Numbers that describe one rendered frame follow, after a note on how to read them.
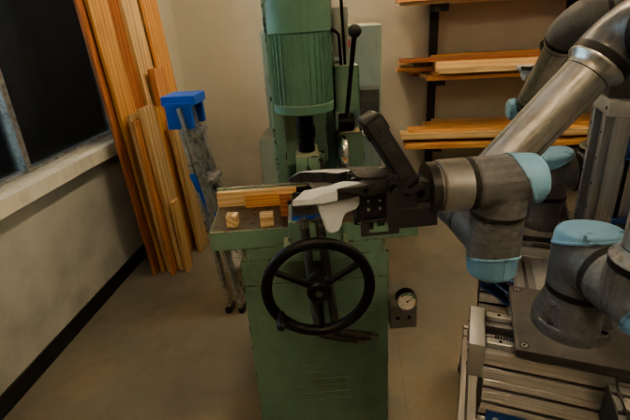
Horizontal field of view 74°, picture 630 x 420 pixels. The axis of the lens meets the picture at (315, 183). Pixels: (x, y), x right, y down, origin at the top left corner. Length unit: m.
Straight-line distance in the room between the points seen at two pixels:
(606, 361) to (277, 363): 0.92
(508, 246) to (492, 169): 0.12
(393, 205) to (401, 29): 3.08
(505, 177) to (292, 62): 0.71
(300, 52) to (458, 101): 2.69
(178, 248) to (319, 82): 1.85
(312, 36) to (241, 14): 2.55
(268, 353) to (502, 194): 1.03
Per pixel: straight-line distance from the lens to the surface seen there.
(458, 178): 0.59
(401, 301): 1.30
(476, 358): 1.05
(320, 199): 0.51
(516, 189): 0.62
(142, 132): 2.57
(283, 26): 1.16
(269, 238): 1.22
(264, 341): 1.43
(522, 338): 1.00
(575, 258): 0.92
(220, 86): 3.79
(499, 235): 0.65
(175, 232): 2.76
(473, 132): 3.31
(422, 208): 0.60
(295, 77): 1.16
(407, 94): 3.65
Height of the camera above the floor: 1.44
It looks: 21 degrees down
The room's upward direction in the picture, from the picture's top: 4 degrees counter-clockwise
